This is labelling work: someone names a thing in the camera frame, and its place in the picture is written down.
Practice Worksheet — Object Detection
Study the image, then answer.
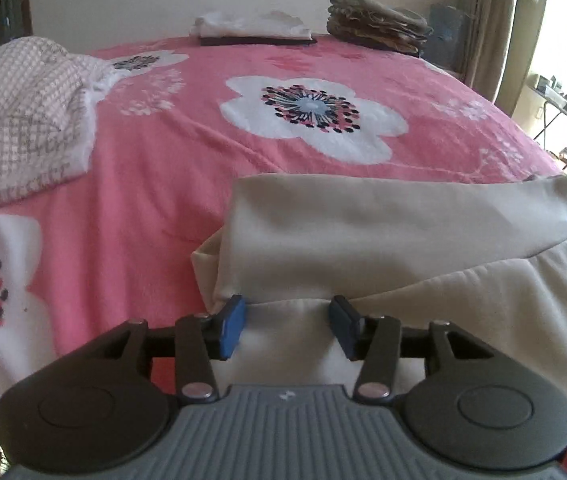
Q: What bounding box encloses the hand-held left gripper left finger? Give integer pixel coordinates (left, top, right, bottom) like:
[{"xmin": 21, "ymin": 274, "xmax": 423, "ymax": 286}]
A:
[{"xmin": 91, "ymin": 294, "xmax": 249, "ymax": 403}]

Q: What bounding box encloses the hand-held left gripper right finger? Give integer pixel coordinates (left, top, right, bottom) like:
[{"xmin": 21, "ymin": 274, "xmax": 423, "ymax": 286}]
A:
[{"xmin": 327, "ymin": 295, "xmax": 494, "ymax": 403}]

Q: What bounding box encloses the beige zip jacket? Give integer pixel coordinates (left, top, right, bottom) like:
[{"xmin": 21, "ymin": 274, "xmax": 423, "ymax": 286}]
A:
[{"xmin": 191, "ymin": 172, "xmax": 567, "ymax": 456}]

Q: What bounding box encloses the stack of folded clothes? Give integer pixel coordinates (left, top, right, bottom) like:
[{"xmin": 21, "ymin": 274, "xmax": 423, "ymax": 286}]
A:
[{"xmin": 326, "ymin": 0, "xmax": 434, "ymax": 56}]

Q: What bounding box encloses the pink floral blanket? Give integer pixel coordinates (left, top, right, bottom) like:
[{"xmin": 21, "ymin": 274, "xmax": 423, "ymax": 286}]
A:
[{"xmin": 0, "ymin": 35, "xmax": 567, "ymax": 480}]

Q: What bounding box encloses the dark folded cloth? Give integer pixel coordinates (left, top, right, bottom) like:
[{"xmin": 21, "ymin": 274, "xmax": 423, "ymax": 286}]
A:
[{"xmin": 200, "ymin": 34, "xmax": 318, "ymax": 47}]

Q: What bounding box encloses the beige checked cloth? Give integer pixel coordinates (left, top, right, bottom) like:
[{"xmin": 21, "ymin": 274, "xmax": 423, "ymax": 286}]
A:
[{"xmin": 0, "ymin": 36, "xmax": 114, "ymax": 211}]

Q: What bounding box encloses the white folded cloth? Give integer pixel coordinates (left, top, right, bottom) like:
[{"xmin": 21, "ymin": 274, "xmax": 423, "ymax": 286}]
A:
[{"xmin": 190, "ymin": 9, "xmax": 311, "ymax": 40}]

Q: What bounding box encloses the folding table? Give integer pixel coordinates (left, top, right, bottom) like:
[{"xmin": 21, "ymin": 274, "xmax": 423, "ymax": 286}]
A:
[{"xmin": 526, "ymin": 74, "xmax": 567, "ymax": 171}]

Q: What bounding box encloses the beige curtain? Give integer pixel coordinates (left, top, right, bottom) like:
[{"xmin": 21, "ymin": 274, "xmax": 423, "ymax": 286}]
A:
[{"xmin": 461, "ymin": 0, "xmax": 549, "ymax": 111}]

